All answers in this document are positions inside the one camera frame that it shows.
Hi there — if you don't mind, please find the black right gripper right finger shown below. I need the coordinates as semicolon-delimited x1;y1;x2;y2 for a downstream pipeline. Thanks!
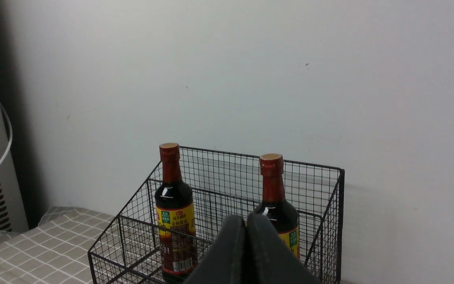
247;213;321;284

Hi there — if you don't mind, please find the grey checkered tablecloth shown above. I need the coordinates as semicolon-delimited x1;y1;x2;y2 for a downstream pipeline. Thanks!
0;207;164;284

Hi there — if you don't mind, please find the black wire mesh shelf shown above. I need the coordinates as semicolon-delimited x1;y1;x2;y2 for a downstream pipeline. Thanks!
88;147;345;284

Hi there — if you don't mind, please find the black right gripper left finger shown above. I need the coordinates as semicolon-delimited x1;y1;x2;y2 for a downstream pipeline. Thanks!
184;215;246;284

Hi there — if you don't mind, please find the brown label soy sauce bottle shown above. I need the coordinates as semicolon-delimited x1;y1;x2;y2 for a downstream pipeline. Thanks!
154;142;198;284

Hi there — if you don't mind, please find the red label soy sauce bottle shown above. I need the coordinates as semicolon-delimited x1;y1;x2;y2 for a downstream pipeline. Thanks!
254;153;300;259

